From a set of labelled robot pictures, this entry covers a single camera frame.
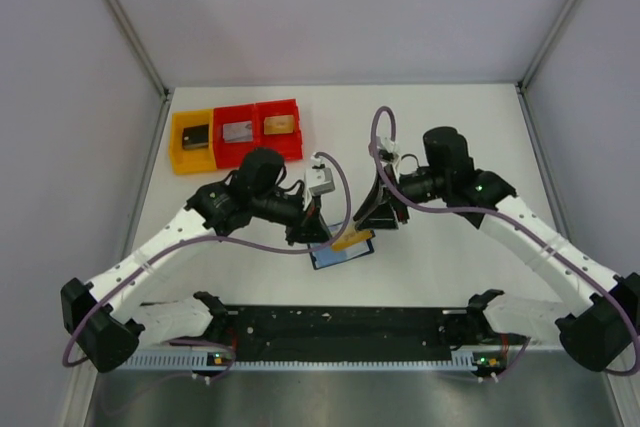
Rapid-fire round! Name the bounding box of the middle red plastic bin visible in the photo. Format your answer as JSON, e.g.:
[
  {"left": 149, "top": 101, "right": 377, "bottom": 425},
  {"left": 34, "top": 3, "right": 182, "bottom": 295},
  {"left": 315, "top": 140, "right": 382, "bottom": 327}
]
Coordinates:
[{"left": 212, "top": 104, "right": 261, "bottom": 170}]

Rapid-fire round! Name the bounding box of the white slotted cable duct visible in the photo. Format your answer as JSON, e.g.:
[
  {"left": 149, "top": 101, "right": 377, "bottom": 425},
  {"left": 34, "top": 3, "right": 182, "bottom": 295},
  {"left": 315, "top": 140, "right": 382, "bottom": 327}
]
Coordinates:
[{"left": 118, "top": 347, "right": 503, "bottom": 374}]

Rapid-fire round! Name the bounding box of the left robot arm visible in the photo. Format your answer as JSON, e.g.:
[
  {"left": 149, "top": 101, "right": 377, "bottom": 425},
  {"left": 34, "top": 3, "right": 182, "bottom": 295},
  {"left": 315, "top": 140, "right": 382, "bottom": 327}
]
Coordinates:
[{"left": 60, "top": 147, "right": 335, "bottom": 373}]

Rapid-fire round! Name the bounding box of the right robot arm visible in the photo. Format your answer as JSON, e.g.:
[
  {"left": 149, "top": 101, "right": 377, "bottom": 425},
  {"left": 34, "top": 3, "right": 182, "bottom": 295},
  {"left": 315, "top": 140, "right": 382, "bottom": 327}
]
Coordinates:
[{"left": 354, "top": 127, "right": 639, "bottom": 377}]

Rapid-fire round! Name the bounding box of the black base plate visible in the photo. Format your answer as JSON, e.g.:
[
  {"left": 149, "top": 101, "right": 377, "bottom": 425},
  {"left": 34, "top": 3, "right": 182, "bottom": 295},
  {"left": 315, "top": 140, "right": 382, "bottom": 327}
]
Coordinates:
[{"left": 167, "top": 304, "right": 531, "bottom": 363}]

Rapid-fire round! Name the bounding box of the purple cable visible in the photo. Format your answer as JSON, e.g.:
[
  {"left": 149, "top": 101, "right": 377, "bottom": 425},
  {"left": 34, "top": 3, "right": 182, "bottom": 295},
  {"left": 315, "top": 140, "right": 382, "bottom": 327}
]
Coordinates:
[
  {"left": 60, "top": 151, "right": 351, "bottom": 383},
  {"left": 368, "top": 105, "right": 640, "bottom": 378}
]

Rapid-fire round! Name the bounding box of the red plastic bin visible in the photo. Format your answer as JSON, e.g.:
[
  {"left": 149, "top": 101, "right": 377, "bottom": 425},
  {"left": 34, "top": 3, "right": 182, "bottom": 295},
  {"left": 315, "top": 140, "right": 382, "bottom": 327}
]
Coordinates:
[
  {"left": 256, "top": 99, "right": 303, "bottom": 161},
  {"left": 212, "top": 104, "right": 261, "bottom": 170}
]

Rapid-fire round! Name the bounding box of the silver card in bin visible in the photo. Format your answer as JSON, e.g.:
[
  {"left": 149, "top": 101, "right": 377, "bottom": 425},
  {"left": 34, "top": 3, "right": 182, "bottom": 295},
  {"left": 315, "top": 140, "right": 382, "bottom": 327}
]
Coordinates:
[{"left": 222, "top": 120, "right": 253, "bottom": 143}]

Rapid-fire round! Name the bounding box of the blue leather card holder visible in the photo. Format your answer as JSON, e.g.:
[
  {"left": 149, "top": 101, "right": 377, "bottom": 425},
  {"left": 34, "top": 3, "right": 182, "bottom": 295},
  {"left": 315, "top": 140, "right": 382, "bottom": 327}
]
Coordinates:
[{"left": 310, "top": 232, "right": 375, "bottom": 270}]

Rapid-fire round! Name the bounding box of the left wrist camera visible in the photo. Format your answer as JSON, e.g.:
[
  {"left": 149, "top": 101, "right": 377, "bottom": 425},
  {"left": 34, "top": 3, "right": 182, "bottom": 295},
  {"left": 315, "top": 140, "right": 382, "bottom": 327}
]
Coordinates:
[{"left": 304, "top": 156, "right": 335, "bottom": 198}]

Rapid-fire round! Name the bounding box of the yellow plastic bin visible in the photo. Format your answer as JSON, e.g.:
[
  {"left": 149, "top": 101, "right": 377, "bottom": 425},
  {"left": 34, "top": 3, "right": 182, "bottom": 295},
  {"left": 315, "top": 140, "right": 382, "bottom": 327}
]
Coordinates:
[{"left": 168, "top": 109, "right": 217, "bottom": 175}]

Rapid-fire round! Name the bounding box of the gold card in bin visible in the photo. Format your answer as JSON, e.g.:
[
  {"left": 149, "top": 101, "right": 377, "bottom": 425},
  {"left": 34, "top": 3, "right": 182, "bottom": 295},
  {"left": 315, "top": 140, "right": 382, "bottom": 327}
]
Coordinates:
[{"left": 263, "top": 115, "right": 296, "bottom": 136}]

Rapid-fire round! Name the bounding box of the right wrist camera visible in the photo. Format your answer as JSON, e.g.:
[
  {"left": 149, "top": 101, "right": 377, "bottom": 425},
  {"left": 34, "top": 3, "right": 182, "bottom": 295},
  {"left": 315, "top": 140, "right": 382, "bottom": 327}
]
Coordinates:
[{"left": 376, "top": 137, "right": 401, "bottom": 164}]

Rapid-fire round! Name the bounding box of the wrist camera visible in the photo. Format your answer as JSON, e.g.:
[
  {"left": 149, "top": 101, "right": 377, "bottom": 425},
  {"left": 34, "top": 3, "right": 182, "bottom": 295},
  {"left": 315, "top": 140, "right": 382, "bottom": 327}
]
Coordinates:
[
  {"left": 304, "top": 156, "right": 335, "bottom": 198},
  {"left": 376, "top": 137, "right": 401, "bottom": 164}
]

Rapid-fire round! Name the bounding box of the black card in bin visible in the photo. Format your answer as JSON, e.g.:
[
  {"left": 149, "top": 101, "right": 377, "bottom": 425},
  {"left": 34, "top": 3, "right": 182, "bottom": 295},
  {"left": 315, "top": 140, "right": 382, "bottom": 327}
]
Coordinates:
[{"left": 181, "top": 124, "right": 209, "bottom": 151}]

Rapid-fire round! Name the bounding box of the right red plastic bin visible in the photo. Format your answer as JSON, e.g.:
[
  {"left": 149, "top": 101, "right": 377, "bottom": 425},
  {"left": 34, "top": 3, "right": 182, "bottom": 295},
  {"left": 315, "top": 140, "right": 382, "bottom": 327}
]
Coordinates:
[{"left": 256, "top": 99, "right": 303, "bottom": 161}]

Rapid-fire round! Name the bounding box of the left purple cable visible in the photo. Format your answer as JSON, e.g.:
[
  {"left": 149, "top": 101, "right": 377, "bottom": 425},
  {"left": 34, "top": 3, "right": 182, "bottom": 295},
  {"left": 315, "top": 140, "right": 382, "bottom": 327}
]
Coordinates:
[{"left": 60, "top": 151, "right": 351, "bottom": 383}]

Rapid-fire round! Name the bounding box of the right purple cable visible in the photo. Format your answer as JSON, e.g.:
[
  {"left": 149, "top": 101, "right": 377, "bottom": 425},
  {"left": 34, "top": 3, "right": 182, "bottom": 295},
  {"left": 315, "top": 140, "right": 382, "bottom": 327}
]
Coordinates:
[{"left": 368, "top": 105, "right": 640, "bottom": 378}]

